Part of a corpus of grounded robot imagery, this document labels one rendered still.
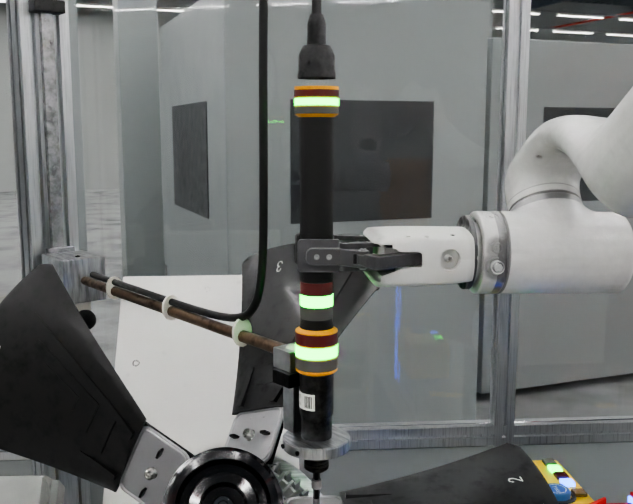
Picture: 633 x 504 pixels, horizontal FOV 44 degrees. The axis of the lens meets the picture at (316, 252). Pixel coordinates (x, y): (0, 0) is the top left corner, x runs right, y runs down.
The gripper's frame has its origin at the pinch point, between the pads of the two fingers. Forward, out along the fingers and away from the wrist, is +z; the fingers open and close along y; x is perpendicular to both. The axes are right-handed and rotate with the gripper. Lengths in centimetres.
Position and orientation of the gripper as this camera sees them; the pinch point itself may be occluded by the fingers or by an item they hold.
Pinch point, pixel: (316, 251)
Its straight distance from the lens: 78.8
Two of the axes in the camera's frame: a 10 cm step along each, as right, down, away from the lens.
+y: -0.8, -1.5, 9.9
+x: 0.1, -9.9, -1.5
